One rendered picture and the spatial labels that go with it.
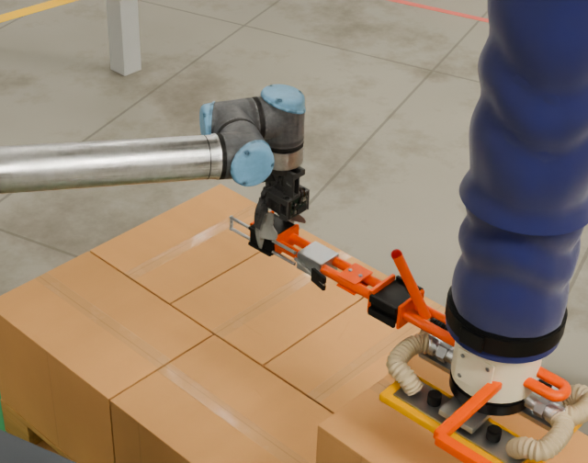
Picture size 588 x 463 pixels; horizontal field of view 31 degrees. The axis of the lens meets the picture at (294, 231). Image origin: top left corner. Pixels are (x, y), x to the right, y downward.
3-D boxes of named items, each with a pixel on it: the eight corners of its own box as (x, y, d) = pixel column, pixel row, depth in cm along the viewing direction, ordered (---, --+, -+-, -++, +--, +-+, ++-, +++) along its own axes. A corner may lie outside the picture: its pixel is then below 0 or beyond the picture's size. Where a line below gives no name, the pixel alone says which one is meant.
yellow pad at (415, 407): (549, 460, 204) (553, 441, 201) (521, 489, 198) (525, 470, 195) (407, 376, 222) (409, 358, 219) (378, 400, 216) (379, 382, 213)
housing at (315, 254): (339, 268, 235) (340, 252, 233) (319, 282, 231) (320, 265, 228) (315, 255, 239) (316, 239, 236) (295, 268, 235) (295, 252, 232)
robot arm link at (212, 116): (209, 121, 208) (269, 113, 211) (194, 95, 217) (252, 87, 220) (209, 163, 213) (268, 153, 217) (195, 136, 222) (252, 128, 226)
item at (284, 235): (299, 242, 242) (299, 224, 240) (277, 255, 238) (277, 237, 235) (271, 228, 247) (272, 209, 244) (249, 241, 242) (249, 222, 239)
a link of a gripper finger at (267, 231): (266, 257, 232) (278, 219, 229) (248, 246, 235) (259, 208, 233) (276, 256, 235) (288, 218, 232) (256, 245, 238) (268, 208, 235)
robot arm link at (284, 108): (252, 83, 220) (298, 77, 223) (252, 136, 227) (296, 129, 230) (265, 104, 212) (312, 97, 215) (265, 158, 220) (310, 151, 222)
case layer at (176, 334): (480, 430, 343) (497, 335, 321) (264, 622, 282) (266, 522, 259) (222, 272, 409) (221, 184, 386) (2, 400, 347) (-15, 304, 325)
